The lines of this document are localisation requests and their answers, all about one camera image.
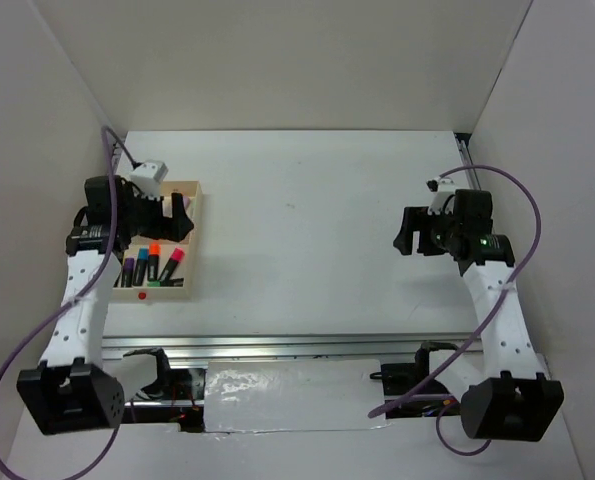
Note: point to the aluminium table rail frame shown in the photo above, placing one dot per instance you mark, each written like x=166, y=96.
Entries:
x=295, y=256

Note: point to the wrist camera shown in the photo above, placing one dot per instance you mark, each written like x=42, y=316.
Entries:
x=443, y=190
x=148, y=177

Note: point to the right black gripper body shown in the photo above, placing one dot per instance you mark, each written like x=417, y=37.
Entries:
x=436, y=235

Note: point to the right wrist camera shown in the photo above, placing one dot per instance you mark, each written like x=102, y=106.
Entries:
x=443, y=190

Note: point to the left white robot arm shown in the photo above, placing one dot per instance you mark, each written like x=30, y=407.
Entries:
x=69, y=391

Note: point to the wooden sorting tray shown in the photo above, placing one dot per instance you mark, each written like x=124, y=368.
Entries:
x=142, y=294

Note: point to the yellow cap black highlighter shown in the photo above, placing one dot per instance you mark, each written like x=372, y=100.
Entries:
x=119, y=281

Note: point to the orange cap black highlighter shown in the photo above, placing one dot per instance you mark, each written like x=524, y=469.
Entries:
x=153, y=260

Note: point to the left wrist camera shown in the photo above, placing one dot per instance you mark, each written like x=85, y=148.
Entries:
x=148, y=177

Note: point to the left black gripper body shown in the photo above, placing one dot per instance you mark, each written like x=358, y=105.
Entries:
x=145, y=218

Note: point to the pink cap black highlighter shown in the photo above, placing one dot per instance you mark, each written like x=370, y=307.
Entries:
x=171, y=265

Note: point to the purple cap black highlighter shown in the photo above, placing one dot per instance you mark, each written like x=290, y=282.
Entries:
x=127, y=272

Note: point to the blue cap black highlighter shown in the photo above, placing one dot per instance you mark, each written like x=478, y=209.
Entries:
x=140, y=267

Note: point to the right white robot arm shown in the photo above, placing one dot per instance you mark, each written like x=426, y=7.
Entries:
x=511, y=398

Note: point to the green cap black highlighter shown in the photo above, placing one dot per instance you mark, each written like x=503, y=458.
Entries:
x=166, y=283

